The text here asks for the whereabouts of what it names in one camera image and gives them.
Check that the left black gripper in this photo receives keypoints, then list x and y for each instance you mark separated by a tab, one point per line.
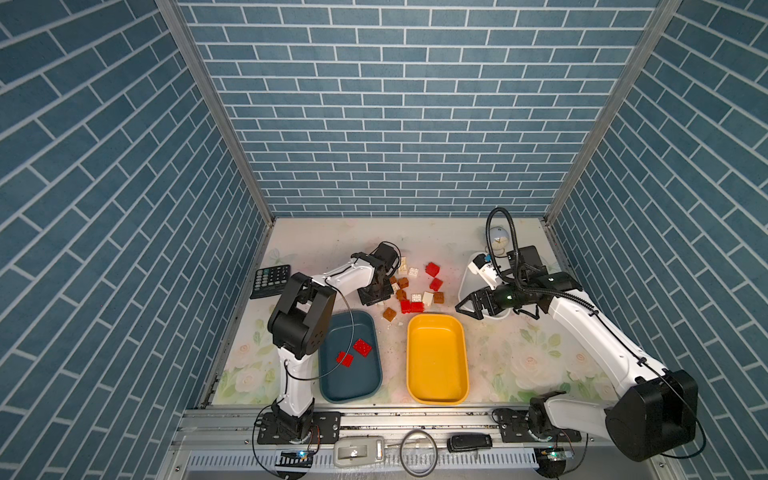
366	299

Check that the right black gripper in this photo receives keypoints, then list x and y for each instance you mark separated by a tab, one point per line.
491	308

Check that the brown lego front lone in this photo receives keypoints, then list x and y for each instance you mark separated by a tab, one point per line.
389	314

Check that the red lego brick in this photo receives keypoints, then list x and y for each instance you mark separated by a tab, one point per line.
362	347
344	359

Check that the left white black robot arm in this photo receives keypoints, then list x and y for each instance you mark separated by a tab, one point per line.
300	321

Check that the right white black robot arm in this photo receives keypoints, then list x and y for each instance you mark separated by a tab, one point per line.
656	408

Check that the white plastic tray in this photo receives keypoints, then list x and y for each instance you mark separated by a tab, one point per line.
471	283

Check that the red lego cube lower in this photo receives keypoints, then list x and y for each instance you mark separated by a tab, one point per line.
436	284

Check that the red lego cube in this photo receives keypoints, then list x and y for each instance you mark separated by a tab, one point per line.
436	284
432	269

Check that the red lego cube upper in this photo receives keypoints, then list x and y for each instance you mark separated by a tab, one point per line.
432	269

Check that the small grey globe ball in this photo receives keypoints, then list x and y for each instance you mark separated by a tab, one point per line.
499	238

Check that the yellow plastic tray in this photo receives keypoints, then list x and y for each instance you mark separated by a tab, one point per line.
437	370

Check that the dark teal plastic tray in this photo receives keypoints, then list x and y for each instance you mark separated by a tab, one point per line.
339	384

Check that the black calculator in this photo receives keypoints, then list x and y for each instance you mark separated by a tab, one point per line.
270	281

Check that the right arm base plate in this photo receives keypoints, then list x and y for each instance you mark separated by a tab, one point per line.
520	426

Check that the black remote on rail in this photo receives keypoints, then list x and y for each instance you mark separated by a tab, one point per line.
468	442

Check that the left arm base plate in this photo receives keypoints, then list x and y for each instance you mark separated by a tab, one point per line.
281	429

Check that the grey box on rail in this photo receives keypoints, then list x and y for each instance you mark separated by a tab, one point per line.
358	451

